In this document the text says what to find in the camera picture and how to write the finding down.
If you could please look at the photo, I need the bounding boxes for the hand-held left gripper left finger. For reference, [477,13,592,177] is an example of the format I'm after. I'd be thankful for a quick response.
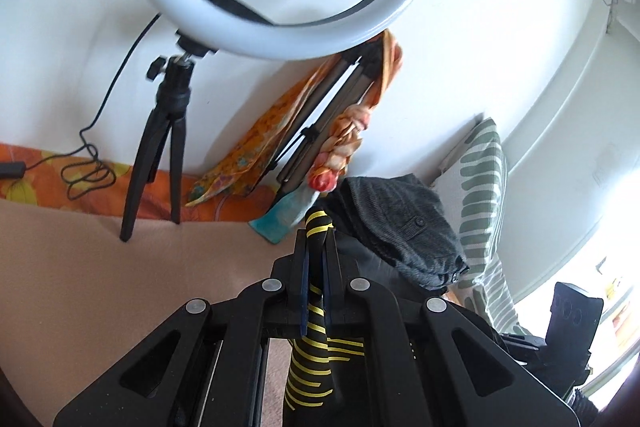
[52,229,308,427]

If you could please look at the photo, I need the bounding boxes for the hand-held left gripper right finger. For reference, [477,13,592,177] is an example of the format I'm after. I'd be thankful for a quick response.
[322,231,581,427]

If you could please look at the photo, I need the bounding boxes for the black pants with yellow stripes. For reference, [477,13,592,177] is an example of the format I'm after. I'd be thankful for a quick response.
[282,208,368,427]

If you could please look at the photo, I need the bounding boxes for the orange patterned scarf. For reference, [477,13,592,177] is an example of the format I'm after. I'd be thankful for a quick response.
[185,29,405,244]

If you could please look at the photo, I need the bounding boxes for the white pillow with green pattern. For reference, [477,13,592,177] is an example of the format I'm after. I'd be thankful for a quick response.
[430,117,531,338]

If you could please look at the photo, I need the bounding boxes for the black folded stand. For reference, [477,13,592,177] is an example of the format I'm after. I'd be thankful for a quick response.
[275,44,383,198]

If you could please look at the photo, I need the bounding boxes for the beige blanket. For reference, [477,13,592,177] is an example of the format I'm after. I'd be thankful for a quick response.
[0,197,301,427]

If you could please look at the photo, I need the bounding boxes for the black mini tripod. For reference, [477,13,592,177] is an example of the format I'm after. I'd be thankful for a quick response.
[120,34,221,243]

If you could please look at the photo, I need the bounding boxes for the dark grey folded corduroy pants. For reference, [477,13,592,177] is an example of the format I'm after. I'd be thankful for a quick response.
[325,173,471,290]

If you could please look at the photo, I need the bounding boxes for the black ring light cable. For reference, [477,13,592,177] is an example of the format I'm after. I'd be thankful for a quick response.
[0,12,166,202]

